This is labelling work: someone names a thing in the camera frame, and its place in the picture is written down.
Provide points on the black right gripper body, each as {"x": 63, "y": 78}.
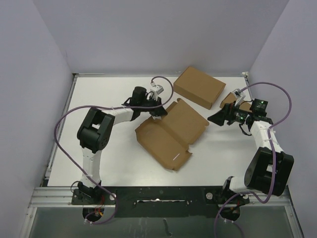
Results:
{"x": 240, "y": 115}

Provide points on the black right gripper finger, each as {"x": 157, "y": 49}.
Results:
{"x": 222, "y": 114}
{"x": 219, "y": 122}

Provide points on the small closed cardboard box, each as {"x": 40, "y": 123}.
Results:
{"x": 230, "y": 98}

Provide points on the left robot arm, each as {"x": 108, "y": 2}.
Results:
{"x": 95, "y": 130}

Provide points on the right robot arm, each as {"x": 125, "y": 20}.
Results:
{"x": 270, "y": 168}

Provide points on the aluminium table frame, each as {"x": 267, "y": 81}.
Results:
{"x": 51, "y": 213}

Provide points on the large closed cardboard box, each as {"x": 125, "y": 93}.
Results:
{"x": 198, "y": 87}

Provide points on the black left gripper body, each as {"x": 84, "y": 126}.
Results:
{"x": 150, "y": 102}

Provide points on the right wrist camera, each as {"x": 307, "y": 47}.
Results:
{"x": 239, "y": 95}

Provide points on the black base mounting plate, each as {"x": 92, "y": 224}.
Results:
{"x": 160, "y": 202}

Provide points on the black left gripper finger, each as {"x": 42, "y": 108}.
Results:
{"x": 156, "y": 114}
{"x": 162, "y": 109}

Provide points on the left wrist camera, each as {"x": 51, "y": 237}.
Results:
{"x": 156, "y": 89}

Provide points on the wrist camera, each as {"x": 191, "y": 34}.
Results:
{"x": 156, "y": 89}
{"x": 239, "y": 95}

